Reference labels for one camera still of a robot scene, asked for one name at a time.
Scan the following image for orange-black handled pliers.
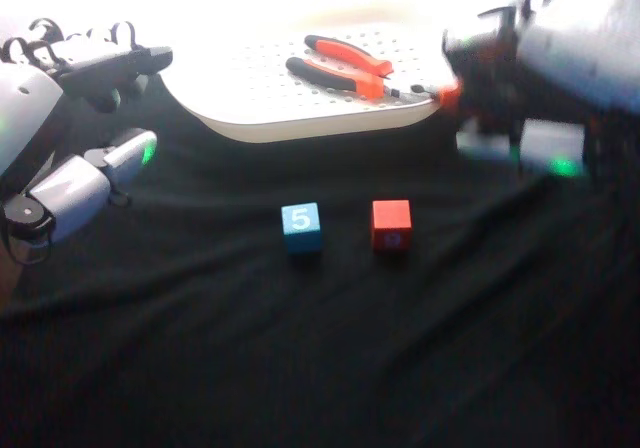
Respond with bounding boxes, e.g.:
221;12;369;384
285;34;431;101

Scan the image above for blue number block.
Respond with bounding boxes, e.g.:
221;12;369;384
280;201;323;256

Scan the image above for black table cloth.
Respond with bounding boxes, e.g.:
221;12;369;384
0;80;640;448

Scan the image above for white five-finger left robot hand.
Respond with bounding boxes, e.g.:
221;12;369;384
0;16;175;265

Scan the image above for white perforated tray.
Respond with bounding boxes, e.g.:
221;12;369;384
158;15;452;145

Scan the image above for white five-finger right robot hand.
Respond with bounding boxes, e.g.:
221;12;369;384
441;0;640;180

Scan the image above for red number block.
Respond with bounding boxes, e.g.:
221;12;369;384
370;198;414;253

